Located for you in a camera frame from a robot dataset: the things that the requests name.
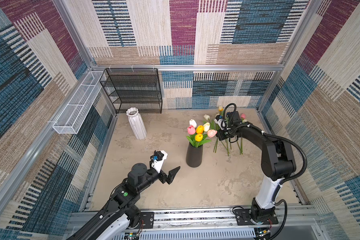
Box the light pink tulip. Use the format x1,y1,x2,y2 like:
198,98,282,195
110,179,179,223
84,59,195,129
207,130,218,138

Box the cream white tulip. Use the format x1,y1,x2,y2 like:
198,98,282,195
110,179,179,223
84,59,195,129
203,122,211,133

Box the orange yellow tulip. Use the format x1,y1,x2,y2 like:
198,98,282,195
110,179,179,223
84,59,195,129
196,125,204,134

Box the black cylindrical vase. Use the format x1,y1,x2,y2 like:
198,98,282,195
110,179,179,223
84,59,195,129
186,143,204,168

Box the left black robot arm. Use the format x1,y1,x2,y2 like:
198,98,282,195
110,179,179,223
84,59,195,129
69,163,181,240

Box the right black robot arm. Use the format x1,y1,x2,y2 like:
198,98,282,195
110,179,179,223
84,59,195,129
214,111,297,225

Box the white ribbed ceramic vase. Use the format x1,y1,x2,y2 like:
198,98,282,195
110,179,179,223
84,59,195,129
126,108,147,140

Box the pink tulip on table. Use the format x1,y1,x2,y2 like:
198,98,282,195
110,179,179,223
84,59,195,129
240,114,247,155

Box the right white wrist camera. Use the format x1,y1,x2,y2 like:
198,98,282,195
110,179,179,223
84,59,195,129
214,115,228,130

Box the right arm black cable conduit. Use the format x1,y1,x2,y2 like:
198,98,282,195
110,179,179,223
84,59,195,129
221,102,308,184

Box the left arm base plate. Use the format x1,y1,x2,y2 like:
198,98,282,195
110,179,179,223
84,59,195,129
129,212,155,230

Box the aluminium rail with cable duct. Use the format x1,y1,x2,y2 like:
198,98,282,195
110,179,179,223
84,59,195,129
63,204,330,240

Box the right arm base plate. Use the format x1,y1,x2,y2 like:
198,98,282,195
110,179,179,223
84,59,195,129
232,208,279,226

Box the black wire shelf rack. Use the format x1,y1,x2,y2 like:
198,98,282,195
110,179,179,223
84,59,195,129
100,68,163,114

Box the white wire mesh basket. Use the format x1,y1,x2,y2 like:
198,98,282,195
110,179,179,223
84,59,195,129
53,71,103,135

